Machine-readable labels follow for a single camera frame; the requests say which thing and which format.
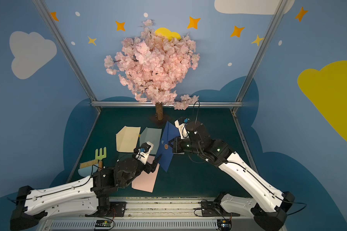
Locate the dark blue envelope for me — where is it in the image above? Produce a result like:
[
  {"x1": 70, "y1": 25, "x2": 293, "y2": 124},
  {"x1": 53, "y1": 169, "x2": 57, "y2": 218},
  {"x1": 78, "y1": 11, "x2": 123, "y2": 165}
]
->
[{"x1": 156, "y1": 121, "x2": 180, "y2": 172}]

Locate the pink envelope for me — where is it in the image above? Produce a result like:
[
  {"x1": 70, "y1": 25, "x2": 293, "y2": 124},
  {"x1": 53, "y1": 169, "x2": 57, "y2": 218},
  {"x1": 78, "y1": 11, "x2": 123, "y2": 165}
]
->
[{"x1": 132, "y1": 164, "x2": 160, "y2": 192}]

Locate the light teal envelope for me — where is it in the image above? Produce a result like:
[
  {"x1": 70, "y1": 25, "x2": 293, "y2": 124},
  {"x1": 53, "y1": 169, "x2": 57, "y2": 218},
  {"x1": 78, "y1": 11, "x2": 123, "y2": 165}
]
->
[{"x1": 139, "y1": 127, "x2": 162, "y2": 156}]

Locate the cream yellow envelope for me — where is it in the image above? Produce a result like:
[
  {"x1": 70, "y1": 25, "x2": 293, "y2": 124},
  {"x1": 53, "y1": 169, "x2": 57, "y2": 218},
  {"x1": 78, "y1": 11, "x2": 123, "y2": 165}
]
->
[{"x1": 116, "y1": 126, "x2": 141, "y2": 153}]

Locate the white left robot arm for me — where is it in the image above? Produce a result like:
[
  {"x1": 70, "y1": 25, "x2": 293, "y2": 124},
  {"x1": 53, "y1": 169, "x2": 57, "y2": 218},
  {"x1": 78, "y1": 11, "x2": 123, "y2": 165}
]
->
[{"x1": 10, "y1": 154, "x2": 161, "y2": 231}]

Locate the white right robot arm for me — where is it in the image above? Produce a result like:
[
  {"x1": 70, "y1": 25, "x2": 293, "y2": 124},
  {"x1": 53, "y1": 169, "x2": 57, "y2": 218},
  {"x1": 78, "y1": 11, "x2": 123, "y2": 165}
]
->
[{"x1": 168, "y1": 118, "x2": 296, "y2": 231}]

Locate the pink blossom artificial tree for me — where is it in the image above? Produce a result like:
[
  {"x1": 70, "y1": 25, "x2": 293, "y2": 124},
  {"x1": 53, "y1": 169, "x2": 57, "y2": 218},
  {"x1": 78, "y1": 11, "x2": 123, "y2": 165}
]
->
[{"x1": 104, "y1": 19, "x2": 200, "y2": 122}]

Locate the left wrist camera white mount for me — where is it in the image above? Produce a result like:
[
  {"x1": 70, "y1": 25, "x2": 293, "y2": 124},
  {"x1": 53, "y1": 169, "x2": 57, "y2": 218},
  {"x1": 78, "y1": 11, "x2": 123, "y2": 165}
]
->
[{"x1": 133, "y1": 141, "x2": 154, "y2": 165}]

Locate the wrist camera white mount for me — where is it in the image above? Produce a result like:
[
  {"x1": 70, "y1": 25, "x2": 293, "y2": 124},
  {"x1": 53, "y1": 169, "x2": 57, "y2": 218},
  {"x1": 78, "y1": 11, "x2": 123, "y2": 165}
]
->
[
  {"x1": 174, "y1": 117, "x2": 190, "y2": 140},
  {"x1": 133, "y1": 141, "x2": 154, "y2": 165}
]

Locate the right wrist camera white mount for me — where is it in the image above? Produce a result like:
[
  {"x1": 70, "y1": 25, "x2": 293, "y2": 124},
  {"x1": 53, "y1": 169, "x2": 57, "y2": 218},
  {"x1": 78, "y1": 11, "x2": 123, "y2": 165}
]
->
[{"x1": 174, "y1": 117, "x2": 190, "y2": 140}]

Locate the green garden fork wooden handle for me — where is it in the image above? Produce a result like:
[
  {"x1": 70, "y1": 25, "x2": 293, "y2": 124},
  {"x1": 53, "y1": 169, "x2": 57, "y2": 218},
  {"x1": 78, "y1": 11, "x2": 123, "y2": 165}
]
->
[{"x1": 95, "y1": 147, "x2": 107, "y2": 171}]

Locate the aluminium rail front frame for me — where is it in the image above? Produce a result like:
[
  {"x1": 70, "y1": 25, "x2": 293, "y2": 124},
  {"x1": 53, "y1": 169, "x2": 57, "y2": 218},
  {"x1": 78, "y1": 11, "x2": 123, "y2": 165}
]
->
[{"x1": 36, "y1": 197, "x2": 287, "y2": 231}]

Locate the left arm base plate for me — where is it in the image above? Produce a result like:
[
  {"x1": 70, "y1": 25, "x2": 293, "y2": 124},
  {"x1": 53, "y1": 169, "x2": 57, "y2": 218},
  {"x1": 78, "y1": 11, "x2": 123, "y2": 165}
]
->
[{"x1": 85, "y1": 202, "x2": 127, "y2": 218}]

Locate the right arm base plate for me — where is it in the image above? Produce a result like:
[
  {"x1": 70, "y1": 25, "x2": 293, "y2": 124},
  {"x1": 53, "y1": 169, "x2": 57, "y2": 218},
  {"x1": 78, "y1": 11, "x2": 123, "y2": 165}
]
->
[{"x1": 200, "y1": 200, "x2": 240, "y2": 217}]

